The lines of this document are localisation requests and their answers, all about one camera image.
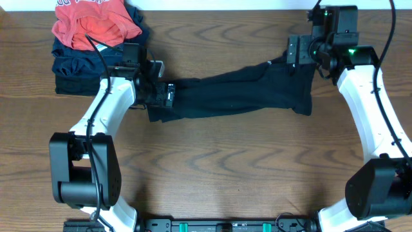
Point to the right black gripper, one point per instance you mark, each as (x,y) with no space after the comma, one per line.
(295,49)

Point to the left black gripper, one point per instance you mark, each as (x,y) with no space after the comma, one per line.
(169,95)

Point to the black t-shirt white logo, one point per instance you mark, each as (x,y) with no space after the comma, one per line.
(273,84)

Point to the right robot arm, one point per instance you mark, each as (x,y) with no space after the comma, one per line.
(381,189)

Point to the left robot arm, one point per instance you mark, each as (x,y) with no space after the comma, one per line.
(85,172)

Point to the black folded t-shirt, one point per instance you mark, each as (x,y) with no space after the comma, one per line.
(88,86)

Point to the red folded t-shirt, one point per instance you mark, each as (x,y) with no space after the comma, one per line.
(104,20)

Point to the navy folded t-shirt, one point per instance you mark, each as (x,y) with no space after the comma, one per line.
(87,64)

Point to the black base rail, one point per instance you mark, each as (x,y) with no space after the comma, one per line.
(283,223)

